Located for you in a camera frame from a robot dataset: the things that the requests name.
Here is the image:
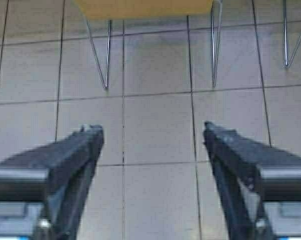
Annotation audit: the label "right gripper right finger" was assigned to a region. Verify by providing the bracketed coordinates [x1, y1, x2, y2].
[203, 121, 301, 240]

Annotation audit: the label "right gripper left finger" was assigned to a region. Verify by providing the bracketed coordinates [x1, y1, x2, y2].
[0, 125, 104, 240]

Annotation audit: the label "neighbouring chair metal legs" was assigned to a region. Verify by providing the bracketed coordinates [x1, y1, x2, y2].
[281, 0, 301, 69]

